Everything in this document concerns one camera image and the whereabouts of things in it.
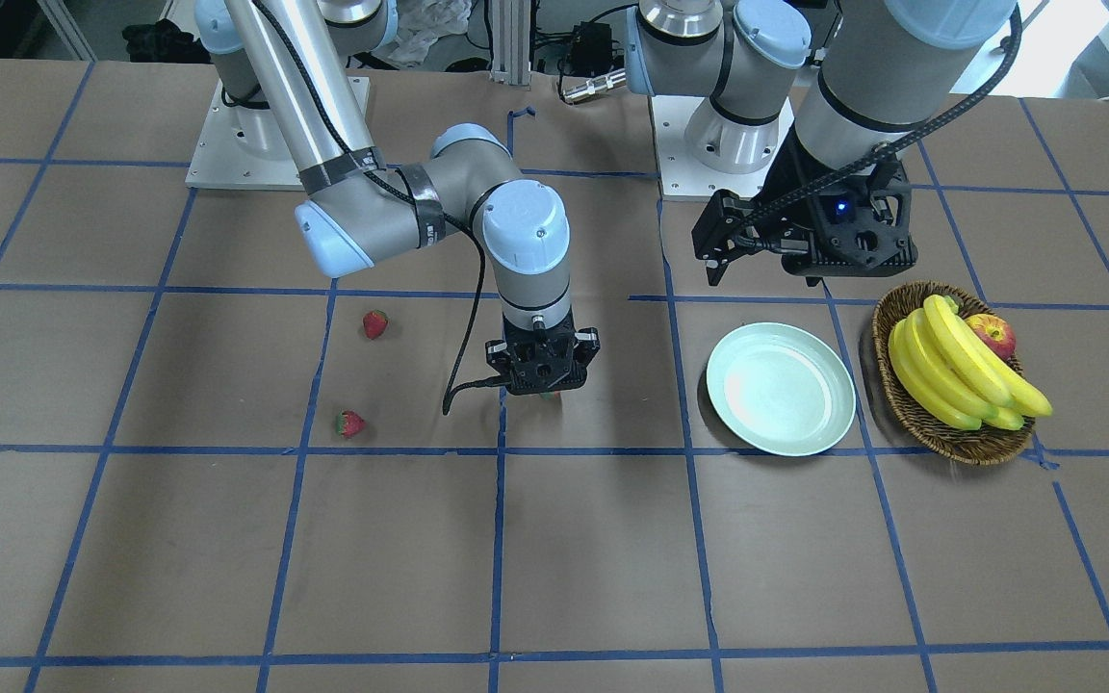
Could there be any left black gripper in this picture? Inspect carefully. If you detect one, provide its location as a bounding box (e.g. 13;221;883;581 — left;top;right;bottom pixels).
691;155;918;288

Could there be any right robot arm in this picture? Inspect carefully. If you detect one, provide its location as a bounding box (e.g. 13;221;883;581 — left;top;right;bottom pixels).
194;1;602;395

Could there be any strawberry two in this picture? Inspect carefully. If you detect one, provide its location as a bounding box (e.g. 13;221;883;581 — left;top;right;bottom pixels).
362;310;389;342

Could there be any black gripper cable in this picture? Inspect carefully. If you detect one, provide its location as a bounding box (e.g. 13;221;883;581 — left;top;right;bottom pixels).
442;217;517;417

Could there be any red yellow apple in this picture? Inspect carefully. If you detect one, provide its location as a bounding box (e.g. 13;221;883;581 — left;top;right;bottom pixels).
965;313;1017;361

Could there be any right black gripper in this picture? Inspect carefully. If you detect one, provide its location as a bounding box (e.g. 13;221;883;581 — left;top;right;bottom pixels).
485;322;602;396

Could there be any wicker basket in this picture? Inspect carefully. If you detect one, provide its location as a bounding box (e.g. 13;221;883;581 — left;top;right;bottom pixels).
859;281;1036;465

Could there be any strawberry three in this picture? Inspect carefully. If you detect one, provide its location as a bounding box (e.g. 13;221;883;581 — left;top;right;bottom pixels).
335;411;367;440

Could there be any yellow banana bunch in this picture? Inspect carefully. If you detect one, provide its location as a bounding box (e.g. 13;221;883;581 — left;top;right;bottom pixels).
888;295;1054;431

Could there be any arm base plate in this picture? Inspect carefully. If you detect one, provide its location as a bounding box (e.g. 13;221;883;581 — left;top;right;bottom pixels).
186;84;304;192
650;95;793;202

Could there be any aluminium frame post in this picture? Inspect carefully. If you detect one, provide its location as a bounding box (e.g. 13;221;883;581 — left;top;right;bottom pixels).
484;1;535;90

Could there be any light green plate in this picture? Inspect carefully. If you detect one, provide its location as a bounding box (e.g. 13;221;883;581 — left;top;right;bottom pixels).
705;322;857;457

